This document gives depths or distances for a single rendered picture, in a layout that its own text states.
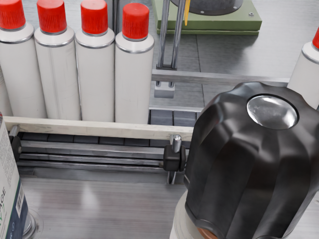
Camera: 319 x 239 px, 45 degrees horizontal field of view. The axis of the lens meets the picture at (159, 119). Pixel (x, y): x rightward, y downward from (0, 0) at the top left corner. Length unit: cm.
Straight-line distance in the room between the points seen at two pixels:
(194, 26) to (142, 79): 43
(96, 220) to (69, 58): 21
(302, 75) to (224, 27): 42
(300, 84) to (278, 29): 48
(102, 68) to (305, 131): 35
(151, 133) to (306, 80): 23
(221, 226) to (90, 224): 29
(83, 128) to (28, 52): 13
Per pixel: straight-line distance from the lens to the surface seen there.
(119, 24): 65
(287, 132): 22
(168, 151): 53
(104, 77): 54
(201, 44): 92
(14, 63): 55
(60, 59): 52
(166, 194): 54
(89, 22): 50
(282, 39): 101
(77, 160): 61
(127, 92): 54
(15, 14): 52
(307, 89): 58
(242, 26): 97
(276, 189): 22
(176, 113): 65
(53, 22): 51
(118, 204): 53
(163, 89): 66
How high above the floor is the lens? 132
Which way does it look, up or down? 44 degrees down
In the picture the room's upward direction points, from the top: 6 degrees clockwise
